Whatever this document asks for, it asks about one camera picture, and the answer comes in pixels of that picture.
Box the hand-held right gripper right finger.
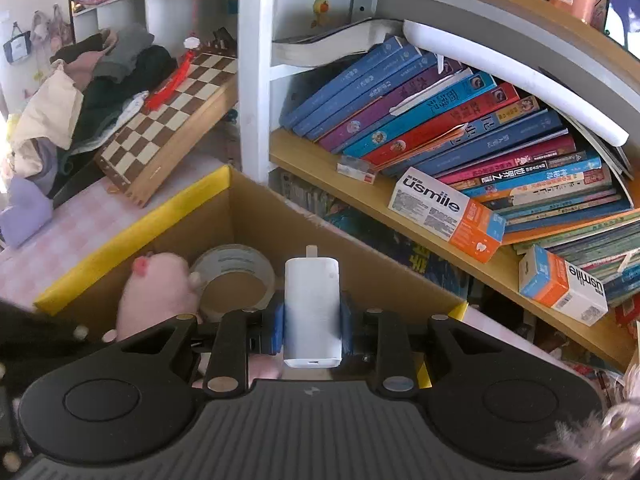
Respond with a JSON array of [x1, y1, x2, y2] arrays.
[[340, 301, 508, 397]]

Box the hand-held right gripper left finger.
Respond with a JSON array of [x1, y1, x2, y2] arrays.
[[116, 304, 287, 395]]

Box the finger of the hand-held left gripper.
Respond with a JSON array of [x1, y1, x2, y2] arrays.
[[25, 310, 117, 376]]

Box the small white charger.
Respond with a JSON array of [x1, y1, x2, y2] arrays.
[[284, 244, 344, 369]]

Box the clear tape roll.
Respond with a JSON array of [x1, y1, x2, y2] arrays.
[[191, 244, 277, 323]]

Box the pink plush toy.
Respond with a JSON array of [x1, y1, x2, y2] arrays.
[[102, 251, 281, 388]]

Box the yellow cardboard box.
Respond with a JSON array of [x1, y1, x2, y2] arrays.
[[32, 164, 471, 391]]

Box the pink printed desktop mat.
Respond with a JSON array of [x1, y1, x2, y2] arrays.
[[0, 152, 601, 381]]

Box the lilac garment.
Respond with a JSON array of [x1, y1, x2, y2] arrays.
[[0, 176, 55, 250]]

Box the orange white toothpaste box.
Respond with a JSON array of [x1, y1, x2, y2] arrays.
[[518, 244, 609, 327], [389, 167, 507, 264]]

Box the small red white box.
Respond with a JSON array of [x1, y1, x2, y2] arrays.
[[337, 156, 377, 185]]

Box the wooden chessboard box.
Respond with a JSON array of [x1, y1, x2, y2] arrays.
[[94, 42, 240, 208]]

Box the row of books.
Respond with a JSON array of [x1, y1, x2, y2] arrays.
[[279, 35, 640, 311]]

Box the pile of clothes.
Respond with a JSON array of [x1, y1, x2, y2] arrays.
[[52, 45, 178, 206]]

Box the red toy with white tip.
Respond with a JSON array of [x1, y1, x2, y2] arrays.
[[145, 35, 203, 111]]

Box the white bookshelf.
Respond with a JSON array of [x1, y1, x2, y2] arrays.
[[70, 0, 640, 376]]

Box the pink garment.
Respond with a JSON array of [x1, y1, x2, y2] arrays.
[[50, 30, 118, 78]]

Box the dark chess pieces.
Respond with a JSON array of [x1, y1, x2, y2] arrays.
[[202, 27, 237, 57]]

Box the grey garment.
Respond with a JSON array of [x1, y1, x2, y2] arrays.
[[92, 24, 156, 83]]

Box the white flat panel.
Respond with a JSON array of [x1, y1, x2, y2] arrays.
[[402, 20, 630, 147]]

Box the navy hanging bag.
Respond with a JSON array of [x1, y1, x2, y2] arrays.
[[2, 22, 32, 64]]

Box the yellow duck sticker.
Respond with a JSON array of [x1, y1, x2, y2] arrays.
[[311, 0, 332, 30]]

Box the tablet screen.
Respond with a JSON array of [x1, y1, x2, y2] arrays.
[[602, 0, 640, 56]]

